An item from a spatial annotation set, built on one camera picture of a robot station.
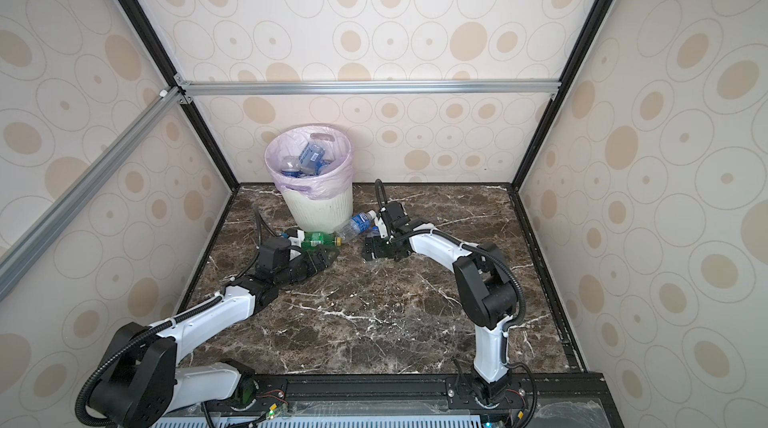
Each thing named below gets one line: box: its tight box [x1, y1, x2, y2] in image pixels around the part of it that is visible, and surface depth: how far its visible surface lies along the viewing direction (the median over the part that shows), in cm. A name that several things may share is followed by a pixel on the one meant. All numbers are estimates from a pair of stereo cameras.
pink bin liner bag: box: [265, 124, 354, 200], surface depth 96 cm
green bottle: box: [302, 232, 343, 250], surface depth 102 cm
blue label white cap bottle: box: [281, 155, 306, 178], surface depth 100 cm
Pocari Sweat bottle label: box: [299, 142, 330, 175], surface depth 102 cm
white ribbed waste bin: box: [281, 188, 354, 233], surface depth 97 cm
